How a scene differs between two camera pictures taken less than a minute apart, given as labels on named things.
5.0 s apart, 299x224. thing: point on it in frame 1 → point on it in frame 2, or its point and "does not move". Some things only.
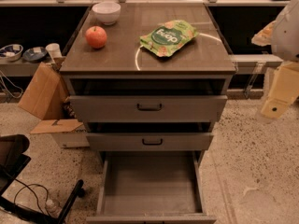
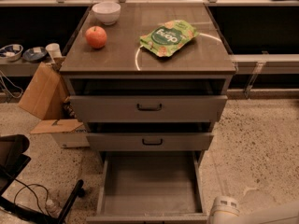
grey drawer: [158, 187] does not move
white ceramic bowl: [107, 12] does not move
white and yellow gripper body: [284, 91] → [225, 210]
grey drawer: [149, 136] does not move
